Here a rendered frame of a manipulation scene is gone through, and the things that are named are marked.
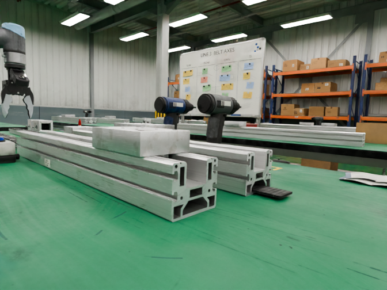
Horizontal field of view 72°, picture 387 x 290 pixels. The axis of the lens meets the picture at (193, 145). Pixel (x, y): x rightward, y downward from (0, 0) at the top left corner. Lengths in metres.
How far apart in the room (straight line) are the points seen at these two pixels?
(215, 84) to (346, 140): 2.45
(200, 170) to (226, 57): 3.56
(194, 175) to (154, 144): 0.08
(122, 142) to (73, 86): 12.67
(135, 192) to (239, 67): 3.43
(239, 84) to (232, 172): 3.24
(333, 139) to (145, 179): 1.64
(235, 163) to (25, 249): 0.36
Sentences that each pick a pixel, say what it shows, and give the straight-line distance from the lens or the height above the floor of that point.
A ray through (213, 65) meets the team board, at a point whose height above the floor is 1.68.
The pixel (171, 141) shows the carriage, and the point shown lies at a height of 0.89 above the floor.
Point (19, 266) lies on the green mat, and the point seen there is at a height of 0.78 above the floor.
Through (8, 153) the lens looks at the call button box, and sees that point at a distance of 0.94.
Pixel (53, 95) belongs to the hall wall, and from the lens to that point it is 12.80.
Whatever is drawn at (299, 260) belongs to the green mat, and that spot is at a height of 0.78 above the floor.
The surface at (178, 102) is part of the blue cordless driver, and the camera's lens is 0.99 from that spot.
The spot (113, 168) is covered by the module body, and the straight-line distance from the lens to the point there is 0.50.
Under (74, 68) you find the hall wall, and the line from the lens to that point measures 13.22.
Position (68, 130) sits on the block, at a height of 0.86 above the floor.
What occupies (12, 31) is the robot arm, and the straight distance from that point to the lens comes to 1.31.
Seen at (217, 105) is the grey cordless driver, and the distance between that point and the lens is 0.77.
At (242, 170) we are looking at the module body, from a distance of 0.53.
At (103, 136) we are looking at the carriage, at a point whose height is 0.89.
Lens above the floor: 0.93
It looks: 6 degrees down
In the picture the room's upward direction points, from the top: 2 degrees clockwise
